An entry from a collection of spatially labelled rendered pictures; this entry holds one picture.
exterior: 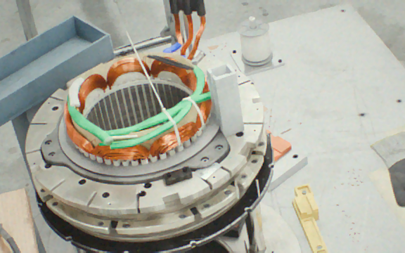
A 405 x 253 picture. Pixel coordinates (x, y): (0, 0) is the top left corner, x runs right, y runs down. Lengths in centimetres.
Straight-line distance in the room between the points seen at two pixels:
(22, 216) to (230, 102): 30
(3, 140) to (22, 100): 170
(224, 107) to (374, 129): 56
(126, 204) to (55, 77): 38
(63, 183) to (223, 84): 23
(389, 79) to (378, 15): 164
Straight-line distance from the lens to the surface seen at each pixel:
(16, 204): 119
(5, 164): 300
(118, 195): 111
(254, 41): 178
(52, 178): 116
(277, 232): 144
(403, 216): 148
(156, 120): 111
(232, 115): 114
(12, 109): 140
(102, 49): 146
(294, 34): 190
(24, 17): 296
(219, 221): 116
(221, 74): 113
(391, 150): 158
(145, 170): 112
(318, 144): 162
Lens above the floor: 183
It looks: 39 degrees down
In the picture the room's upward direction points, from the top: 10 degrees counter-clockwise
